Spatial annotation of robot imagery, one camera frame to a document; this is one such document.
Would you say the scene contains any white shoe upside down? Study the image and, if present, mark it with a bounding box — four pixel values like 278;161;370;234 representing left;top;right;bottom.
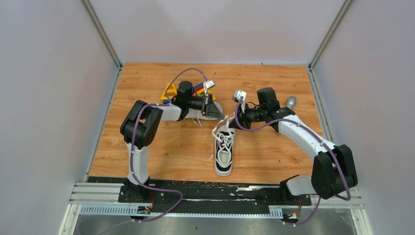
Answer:
185;101;225;120

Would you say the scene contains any aluminium frame rail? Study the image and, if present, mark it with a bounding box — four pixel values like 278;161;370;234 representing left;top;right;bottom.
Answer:
69;182;130;205

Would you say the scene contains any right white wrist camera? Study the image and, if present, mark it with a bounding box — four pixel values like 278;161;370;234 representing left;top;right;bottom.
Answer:
232;90;247;113

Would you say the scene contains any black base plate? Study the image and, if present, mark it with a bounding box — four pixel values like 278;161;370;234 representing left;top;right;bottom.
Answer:
88;177;311;215

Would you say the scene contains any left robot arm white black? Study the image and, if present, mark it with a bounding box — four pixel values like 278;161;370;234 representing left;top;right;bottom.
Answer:
120;81;224;202

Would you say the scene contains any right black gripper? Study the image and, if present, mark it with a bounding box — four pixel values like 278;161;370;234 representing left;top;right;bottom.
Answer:
228;102;266;132

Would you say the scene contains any colourful toy block stack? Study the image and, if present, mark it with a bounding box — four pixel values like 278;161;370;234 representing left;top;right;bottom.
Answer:
193;82;216;100

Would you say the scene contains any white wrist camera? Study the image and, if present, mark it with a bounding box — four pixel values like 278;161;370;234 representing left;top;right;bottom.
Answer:
203;80;216;96
232;90;247;113

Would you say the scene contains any yellow triangle toy block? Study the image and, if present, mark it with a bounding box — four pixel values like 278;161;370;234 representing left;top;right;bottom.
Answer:
160;83;177;103

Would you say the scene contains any black white sneaker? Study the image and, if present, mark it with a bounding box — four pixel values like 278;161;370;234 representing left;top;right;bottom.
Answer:
214;124;236;177

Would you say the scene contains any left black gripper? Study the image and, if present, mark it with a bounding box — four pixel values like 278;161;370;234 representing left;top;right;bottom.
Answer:
186;93;224;120

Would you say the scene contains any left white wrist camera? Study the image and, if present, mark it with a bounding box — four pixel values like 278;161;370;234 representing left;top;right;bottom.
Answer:
203;80;216;96

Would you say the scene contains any white slotted cable duct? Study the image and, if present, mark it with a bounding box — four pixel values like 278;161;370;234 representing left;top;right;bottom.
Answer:
79;204;283;218

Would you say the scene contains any grey metal cylinder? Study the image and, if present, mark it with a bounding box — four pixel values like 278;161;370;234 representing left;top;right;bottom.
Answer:
277;96;297;119

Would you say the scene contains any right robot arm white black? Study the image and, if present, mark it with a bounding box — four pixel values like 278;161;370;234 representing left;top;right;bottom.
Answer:
230;87;358;205

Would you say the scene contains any white shoelace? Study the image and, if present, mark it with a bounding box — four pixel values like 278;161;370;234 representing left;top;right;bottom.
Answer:
211;116;236;165

